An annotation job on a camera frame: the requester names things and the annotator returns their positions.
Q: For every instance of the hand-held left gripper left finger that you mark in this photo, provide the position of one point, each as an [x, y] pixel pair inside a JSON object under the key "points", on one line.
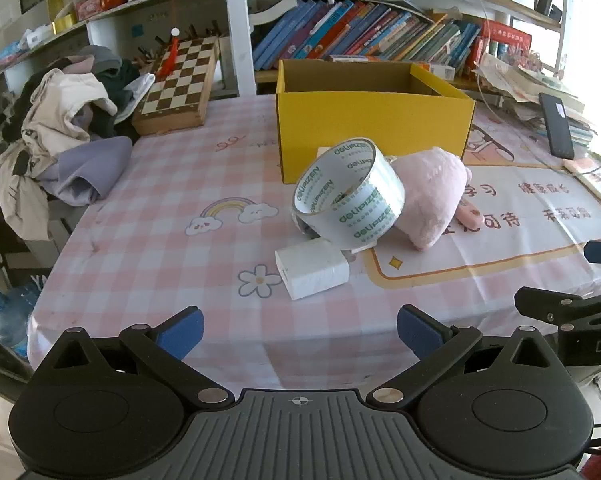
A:
{"points": [[183, 332]]}

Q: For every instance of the pink checkered tablecloth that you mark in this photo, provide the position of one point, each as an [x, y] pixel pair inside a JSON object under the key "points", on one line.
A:
{"points": [[180, 185]]}

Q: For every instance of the yellow cardboard box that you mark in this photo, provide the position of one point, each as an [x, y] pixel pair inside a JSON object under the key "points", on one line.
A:
{"points": [[370, 130]]}

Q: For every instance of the white charger plug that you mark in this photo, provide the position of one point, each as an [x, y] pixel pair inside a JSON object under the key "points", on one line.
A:
{"points": [[310, 270]]}

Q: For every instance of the red tassel ornament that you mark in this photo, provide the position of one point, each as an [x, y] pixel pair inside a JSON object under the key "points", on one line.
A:
{"points": [[169, 55]]}

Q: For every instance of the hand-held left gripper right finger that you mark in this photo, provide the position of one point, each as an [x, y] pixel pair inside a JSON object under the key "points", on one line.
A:
{"points": [[420, 332]]}

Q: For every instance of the wooden chessboard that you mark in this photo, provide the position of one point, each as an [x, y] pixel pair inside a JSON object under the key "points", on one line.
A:
{"points": [[180, 85]]}

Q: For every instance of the small orange white box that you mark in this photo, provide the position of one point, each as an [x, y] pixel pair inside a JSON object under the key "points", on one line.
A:
{"points": [[440, 71]]}

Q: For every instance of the row of colourful books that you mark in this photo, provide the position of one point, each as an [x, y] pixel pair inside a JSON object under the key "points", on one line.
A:
{"points": [[360, 30]]}

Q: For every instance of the pile of clothes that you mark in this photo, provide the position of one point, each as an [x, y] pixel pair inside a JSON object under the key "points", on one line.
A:
{"points": [[55, 110]]}

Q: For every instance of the pink plush toy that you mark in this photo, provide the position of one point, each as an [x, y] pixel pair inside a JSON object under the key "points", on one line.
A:
{"points": [[430, 195]]}

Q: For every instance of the lavender garment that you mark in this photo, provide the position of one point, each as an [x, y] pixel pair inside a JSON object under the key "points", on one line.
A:
{"points": [[90, 165]]}

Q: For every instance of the red books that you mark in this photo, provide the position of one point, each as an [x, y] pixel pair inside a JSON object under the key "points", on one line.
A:
{"points": [[505, 35]]}

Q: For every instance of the black smartphone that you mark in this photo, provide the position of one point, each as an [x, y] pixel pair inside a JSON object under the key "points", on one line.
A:
{"points": [[555, 125]]}

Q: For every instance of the small pink box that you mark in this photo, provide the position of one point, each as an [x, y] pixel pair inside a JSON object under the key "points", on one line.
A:
{"points": [[578, 164]]}

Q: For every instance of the blue water jug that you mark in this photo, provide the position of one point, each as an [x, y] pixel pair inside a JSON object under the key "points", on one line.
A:
{"points": [[10, 315]]}

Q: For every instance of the flat white red box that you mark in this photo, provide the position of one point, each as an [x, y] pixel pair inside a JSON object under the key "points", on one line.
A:
{"points": [[353, 58]]}

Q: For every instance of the white desk shelf unit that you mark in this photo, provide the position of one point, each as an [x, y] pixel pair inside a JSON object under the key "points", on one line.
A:
{"points": [[238, 25]]}

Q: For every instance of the stack of papers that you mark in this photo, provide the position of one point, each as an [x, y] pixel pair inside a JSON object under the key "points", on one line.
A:
{"points": [[520, 85]]}

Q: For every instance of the clear packing tape roll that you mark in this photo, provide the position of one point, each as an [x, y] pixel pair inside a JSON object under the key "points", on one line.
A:
{"points": [[375, 210]]}

